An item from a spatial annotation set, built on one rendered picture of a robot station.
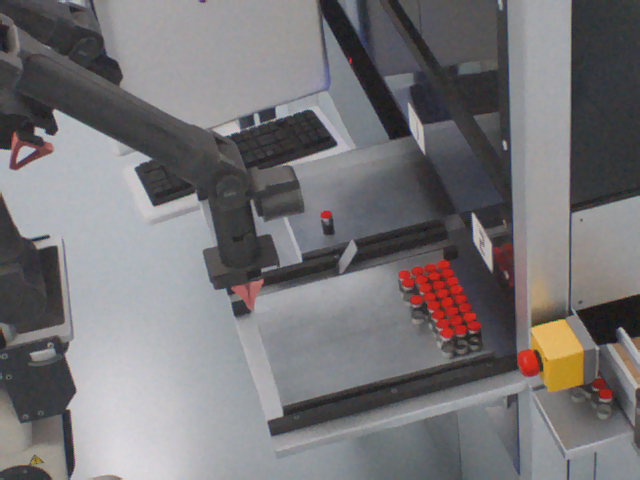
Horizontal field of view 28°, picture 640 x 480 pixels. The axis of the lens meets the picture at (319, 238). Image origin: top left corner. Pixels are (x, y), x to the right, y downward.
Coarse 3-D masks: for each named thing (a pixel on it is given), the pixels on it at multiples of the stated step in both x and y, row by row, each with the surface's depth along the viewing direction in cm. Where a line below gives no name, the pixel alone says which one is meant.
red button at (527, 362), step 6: (522, 354) 184; (528, 354) 184; (534, 354) 184; (522, 360) 184; (528, 360) 184; (534, 360) 184; (522, 366) 184; (528, 366) 183; (534, 366) 184; (522, 372) 185; (528, 372) 184; (534, 372) 184
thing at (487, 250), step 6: (474, 216) 204; (474, 222) 205; (474, 228) 206; (480, 228) 202; (474, 234) 207; (474, 240) 207; (486, 240) 200; (486, 246) 201; (480, 252) 206; (486, 252) 202; (486, 258) 203; (492, 264) 201; (492, 270) 202
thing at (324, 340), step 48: (288, 288) 216; (336, 288) 218; (384, 288) 218; (288, 336) 212; (336, 336) 211; (384, 336) 209; (432, 336) 208; (288, 384) 204; (336, 384) 202; (384, 384) 198
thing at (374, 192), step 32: (320, 160) 244; (352, 160) 246; (384, 160) 246; (416, 160) 245; (320, 192) 241; (352, 192) 240; (384, 192) 239; (416, 192) 238; (288, 224) 231; (320, 224) 234; (352, 224) 233; (384, 224) 232; (416, 224) 225; (448, 224) 227; (320, 256) 224
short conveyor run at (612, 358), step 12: (624, 336) 191; (600, 348) 195; (612, 348) 195; (624, 348) 191; (636, 348) 194; (600, 360) 195; (612, 360) 192; (624, 360) 193; (636, 360) 187; (600, 372) 197; (612, 372) 191; (624, 372) 191; (636, 372) 190; (612, 384) 193; (624, 384) 188; (636, 384) 188; (612, 396) 194; (624, 396) 189; (636, 396) 179; (624, 408) 190; (636, 408) 181; (636, 420) 183; (636, 432) 184; (636, 444) 185
